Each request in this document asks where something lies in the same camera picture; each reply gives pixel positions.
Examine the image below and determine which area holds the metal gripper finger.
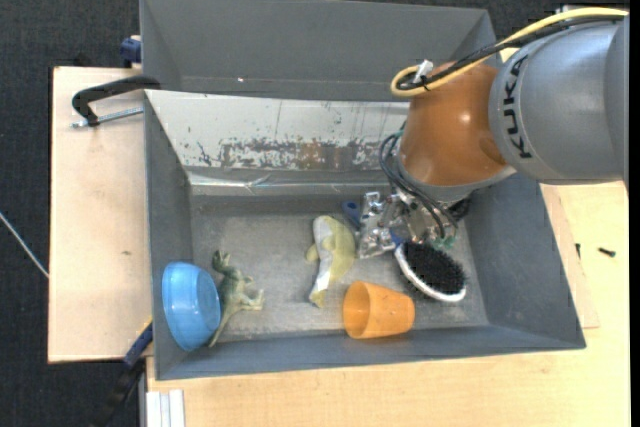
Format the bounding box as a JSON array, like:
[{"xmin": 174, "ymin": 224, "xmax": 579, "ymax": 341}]
[
  {"xmin": 360, "ymin": 191, "xmax": 389, "ymax": 228},
  {"xmin": 356, "ymin": 225, "xmax": 398, "ymax": 261}
]

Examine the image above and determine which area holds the yellow and white soft toy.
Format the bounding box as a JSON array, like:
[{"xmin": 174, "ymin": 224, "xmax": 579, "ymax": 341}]
[{"xmin": 305, "ymin": 214, "xmax": 358, "ymax": 309}]

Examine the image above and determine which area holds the green toy dinosaur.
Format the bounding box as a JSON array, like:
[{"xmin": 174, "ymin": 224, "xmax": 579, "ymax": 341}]
[{"xmin": 206, "ymin": 249, "xmax": 266, "ymax": 349}]

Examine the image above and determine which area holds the orange plastic cup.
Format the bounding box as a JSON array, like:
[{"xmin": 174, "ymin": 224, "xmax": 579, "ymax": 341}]
[{"xmin": 341, "ymin": 280, "xmax": 417, "ymax": 341}]

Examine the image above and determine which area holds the pale wood board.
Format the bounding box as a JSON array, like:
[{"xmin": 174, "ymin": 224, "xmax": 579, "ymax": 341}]
[{"xmin": 47, "ymin": 65, "xmax": 601, "ymax": 365}]

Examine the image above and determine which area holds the blue plastic bowl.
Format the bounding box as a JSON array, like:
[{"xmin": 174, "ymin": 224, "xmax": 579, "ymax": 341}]
[{"xmin": 160, "ymin": 261, "xmax": 223, "ymax": 353}]

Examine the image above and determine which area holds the grey metal bin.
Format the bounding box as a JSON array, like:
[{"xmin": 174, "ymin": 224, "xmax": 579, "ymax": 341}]
[{"xmin": 138, "ymin": 0, "xmax": 587, "ymax": 382}]

